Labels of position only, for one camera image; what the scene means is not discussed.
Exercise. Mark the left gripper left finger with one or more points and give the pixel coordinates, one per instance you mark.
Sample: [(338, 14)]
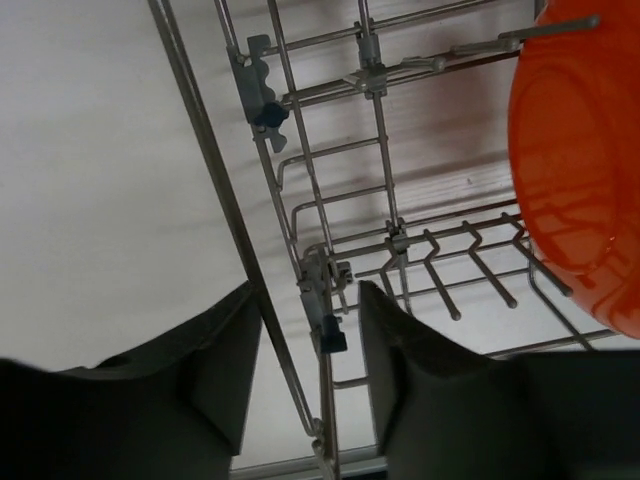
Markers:
[(173, 407)]

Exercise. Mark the small orange plate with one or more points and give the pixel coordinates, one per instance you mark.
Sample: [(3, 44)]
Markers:
[(573, 143)]

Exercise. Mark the grey wire dish rack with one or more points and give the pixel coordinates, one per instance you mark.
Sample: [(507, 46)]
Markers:
[(323, 272)]

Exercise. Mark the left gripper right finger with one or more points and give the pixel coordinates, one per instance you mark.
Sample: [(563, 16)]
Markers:
[(442, 411)]

